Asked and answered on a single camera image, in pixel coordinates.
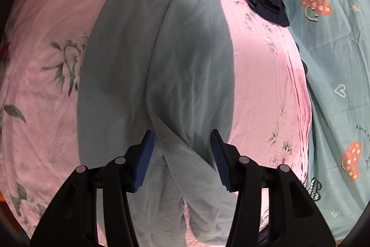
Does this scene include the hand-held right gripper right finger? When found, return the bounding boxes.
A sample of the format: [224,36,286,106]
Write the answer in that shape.
[210,129,337,247]

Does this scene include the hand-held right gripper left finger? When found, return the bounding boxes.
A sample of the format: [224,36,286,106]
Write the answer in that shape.
[30,130,155,247]

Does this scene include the grey fleece pants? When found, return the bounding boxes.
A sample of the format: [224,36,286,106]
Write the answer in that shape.
[77,0,240,247]

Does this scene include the teal mushroom print sheet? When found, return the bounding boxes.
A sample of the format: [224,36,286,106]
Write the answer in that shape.
[279,0,370,242]

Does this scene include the pink floral bedsheet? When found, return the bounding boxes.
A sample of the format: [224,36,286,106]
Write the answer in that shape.
[0,0,314,247]

